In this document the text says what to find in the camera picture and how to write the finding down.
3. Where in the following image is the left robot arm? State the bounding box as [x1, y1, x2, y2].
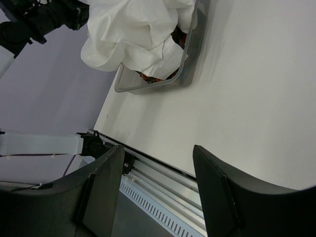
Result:
[0, 27, 113, 135]

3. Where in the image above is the grey translucent plastic bin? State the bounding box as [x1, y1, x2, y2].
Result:
[114, 0, 210, 95]

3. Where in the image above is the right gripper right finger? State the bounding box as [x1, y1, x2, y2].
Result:
[193, 145, 316, 237]

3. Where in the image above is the white slotted cable duct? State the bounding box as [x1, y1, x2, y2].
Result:
[119, 180, 207, 237]

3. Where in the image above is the white shirt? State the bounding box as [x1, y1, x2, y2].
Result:
[81, 0, 196, 72]

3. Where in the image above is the red plaid shirt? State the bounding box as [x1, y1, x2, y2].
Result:
[136, 26, 187, 84]

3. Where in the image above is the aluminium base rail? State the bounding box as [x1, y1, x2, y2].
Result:
[124, 145, 204, 229]

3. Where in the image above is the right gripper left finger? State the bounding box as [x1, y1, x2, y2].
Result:
[0, 145, 124, 237]

